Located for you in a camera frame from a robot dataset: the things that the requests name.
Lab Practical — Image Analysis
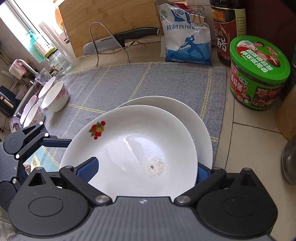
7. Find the glass jar with label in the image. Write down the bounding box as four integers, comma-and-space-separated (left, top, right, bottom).
44, 47, 72, 74

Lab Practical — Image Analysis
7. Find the teal soap dispenser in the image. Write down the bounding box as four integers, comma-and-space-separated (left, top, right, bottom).
27, 30, 48, 61

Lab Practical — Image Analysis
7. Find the green lid sauce jar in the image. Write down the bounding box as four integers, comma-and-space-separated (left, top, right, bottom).
230, 35, 290, 110

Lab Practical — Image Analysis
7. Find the black air fryer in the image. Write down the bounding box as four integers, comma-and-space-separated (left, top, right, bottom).
0, 85, 20, 118

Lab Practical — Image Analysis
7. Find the pink cloth on faucet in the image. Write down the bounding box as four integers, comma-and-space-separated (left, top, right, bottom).
9, 59, 27, 79

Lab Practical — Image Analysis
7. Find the binder clip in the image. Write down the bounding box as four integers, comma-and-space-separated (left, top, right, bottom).
189, 6, 205, 25

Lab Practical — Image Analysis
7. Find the dark vinegar bottle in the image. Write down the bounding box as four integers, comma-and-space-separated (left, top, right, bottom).
210, 0, 246, 66

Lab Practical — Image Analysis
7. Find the drinking glass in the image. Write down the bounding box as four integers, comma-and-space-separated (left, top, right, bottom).
35, 68, 52, 85

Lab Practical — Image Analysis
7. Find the white plate with stain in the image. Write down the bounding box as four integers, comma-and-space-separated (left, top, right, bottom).
60, 105, 198, 199

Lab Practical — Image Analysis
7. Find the white plate in sink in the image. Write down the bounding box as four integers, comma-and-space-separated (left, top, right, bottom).
20, 95, 37, 125

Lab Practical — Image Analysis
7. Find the kitchen faucet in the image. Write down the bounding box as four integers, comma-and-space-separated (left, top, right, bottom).
16, 59, 39, 76

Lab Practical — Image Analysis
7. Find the blue white salt bag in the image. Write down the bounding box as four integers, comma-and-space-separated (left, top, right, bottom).
157, 1, 213, 66

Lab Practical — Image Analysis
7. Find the wire rack stand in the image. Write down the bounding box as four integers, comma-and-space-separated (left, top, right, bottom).
83, 22, 159, 67

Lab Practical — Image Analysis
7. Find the bamboo cutting board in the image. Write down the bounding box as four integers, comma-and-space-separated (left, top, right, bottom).
59, 0, 162, 58

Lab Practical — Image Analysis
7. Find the white bowl pink flowers small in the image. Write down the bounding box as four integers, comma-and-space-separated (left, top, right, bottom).
23, 103, 45, 128

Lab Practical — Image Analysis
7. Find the plastic wrap roll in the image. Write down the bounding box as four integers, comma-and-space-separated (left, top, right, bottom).
39, 22, 79, 67

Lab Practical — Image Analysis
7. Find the steel kitchen knife black handle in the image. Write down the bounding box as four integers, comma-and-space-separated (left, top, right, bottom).
83, 27, 160, 56

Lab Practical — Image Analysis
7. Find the white deep plate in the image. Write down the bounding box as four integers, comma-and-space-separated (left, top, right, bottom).
120, 96, 213, 169

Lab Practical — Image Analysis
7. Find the teal printed mat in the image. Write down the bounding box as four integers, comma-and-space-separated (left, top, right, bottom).
23, 146, 59, 174

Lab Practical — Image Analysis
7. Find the grey checked dish mat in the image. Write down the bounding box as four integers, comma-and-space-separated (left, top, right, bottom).
45, 63, 226, 168

